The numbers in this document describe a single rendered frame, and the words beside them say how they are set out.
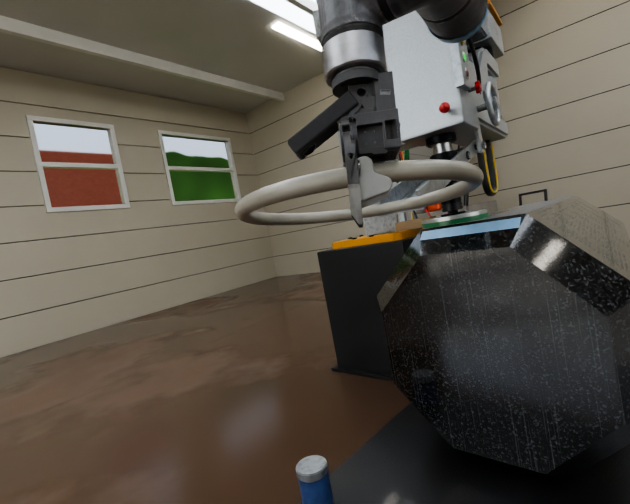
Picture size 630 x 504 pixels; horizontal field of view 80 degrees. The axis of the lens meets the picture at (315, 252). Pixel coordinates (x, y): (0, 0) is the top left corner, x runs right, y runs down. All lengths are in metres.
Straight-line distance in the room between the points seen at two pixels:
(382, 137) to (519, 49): 6.33
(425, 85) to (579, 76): 5.37
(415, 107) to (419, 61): 0.14
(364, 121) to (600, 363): 0.87
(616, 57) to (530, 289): 5.68
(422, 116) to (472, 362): 0.79
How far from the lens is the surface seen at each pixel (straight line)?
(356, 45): 0.57
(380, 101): 0.57
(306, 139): 0.56
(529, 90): 6.67
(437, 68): 1.34
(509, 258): 1.14
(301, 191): 0.56
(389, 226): 2.21
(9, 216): 6.69
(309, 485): 1.32
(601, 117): 6.53
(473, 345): 1.25
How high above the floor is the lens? 0.85
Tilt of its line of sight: 3 degrees down
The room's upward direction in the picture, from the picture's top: 10 degrees counter-clockwise
